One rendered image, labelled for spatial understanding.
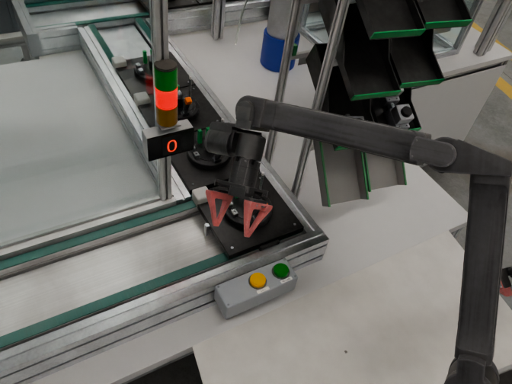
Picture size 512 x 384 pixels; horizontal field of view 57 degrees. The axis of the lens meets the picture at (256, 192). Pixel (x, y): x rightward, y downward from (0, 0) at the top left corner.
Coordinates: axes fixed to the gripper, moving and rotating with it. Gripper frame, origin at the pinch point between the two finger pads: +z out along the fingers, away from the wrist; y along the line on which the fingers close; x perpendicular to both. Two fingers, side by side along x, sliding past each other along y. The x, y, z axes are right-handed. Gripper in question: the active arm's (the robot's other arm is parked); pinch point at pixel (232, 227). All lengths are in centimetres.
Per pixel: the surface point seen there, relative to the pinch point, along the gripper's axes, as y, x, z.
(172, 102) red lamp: -20.8, -6.8, -23.7
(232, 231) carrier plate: -21.8, 22.5, 4.1
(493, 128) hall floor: -54, 295, -90
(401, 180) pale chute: 1, 66, -21
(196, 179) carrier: -40.8, 21.3, -7.3
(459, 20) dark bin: 21, 35, -57
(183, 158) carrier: -49, 21, -13
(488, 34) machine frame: -22, 164, -107
